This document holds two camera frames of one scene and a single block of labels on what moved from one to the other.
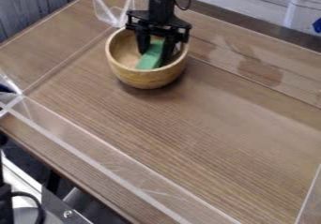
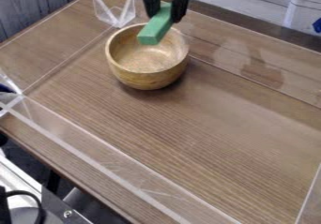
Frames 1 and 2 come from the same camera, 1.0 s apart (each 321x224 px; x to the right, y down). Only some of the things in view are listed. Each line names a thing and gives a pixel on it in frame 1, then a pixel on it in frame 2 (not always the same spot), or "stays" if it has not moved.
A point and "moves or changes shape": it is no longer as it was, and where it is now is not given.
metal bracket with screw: [60, 210] stays
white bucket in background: [303, 14] stays
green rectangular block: [152, 56] moves or changes shape
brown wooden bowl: [123, 55] stays
